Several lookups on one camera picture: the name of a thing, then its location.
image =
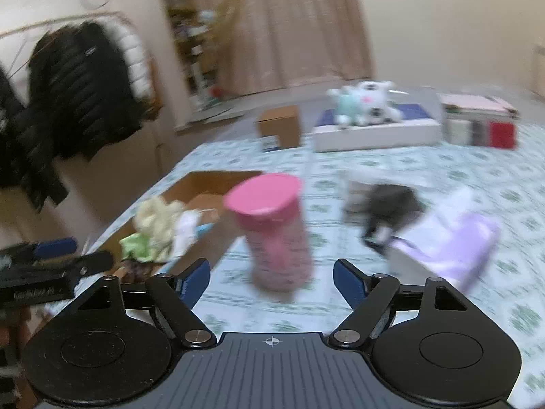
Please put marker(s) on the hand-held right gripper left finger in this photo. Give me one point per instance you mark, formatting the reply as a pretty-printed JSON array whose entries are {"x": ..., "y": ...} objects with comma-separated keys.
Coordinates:
[{"x": 198, "y": 282}]

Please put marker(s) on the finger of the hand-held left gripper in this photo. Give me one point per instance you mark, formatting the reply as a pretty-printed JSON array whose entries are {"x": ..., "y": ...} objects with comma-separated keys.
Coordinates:
[
  {"x": 55, "y": 247},
  {"x": 93, "y": 262}
]

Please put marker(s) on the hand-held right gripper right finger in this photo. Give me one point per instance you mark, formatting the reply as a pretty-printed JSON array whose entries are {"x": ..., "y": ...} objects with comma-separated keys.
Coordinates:
[{"x": 347, "y": 283}]

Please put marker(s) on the green cloth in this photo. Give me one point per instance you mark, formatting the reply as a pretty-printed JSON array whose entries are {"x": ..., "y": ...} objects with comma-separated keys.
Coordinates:
[{"x": 134, "y": 245}]

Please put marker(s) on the dark patterned scrunchie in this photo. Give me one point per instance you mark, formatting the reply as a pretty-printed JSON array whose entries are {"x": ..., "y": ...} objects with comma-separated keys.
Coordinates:
[{"x": 138, "y": 269}]

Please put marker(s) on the blue face mask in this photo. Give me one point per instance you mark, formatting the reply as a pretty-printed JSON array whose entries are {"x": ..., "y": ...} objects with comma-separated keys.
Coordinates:
[{"x": 205, "y": 229}]

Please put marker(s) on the white cloth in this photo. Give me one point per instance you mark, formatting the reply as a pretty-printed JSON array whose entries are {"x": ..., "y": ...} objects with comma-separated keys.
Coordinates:
[{"x": 185, "y": 230}]

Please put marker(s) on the yellow towel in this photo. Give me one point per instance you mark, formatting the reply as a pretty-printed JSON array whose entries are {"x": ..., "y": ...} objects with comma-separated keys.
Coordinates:
[{"x": 157, "y": 217}]

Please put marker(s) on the pink lidded cup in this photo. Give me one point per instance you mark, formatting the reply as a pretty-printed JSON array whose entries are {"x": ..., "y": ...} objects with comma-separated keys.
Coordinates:
[{"x": 276, "y": 243}]

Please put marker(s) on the black cloth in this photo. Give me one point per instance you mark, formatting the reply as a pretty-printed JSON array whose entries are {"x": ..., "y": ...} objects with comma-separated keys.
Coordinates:
[{"x": 391, "y": 202}]

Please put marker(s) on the black puffer jacket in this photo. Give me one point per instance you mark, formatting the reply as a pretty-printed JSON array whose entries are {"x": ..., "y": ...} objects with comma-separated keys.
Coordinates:
[
  {"x": 85, "y": 89},
  {"x": 25, "y": 153}
]

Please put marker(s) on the white purple tissue pack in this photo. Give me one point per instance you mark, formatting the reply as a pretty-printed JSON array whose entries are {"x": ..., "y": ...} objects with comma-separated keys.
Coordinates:
[{"x": 447, "y": 247}]

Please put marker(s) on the white flat box blue top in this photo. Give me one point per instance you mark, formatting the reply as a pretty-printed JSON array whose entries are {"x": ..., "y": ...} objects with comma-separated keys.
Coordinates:
[{"x": 379, "y": 136}]

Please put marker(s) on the small closed cardboard box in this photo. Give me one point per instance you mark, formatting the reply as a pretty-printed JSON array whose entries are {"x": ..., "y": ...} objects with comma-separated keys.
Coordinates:
[{"x": 281, "y": 125}]

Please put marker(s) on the floral patterned tablecloth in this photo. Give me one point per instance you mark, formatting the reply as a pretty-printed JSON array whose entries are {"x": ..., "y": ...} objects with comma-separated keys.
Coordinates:
[{"x": 489, "y": 170}]

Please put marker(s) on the white plush toy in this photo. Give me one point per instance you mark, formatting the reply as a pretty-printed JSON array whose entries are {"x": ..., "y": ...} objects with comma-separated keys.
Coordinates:
[{"x": 366, "y": 100}]

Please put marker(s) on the white spine book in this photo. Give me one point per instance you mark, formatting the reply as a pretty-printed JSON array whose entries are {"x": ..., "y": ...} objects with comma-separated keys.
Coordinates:
[{"x": 459, "y": 132}]

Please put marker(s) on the grey spine book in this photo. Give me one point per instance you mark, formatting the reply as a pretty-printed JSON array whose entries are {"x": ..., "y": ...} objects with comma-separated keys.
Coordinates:
[{"x": 480, "y": 133}]

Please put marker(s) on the white puffer jacket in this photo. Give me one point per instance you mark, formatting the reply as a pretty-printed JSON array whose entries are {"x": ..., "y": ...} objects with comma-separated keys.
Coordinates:
[{"x": 136, "y": 59}]

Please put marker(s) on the red spine book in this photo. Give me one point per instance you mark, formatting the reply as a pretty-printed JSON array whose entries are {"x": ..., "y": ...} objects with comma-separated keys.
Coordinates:
[{"x": 503, "y": 135}]

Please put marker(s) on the beige cover book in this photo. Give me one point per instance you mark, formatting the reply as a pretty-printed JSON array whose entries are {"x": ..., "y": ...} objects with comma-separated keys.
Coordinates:
[{"x": 477, "y": 104}]

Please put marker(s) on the cluttered wooden shelf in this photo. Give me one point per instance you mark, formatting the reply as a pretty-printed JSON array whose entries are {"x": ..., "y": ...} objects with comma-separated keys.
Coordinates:
[{"x": 200, "y": 30}]

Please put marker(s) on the beige curtain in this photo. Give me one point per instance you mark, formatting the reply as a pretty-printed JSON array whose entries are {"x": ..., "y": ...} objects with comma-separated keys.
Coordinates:
[{"x": 276, "y": 25}]

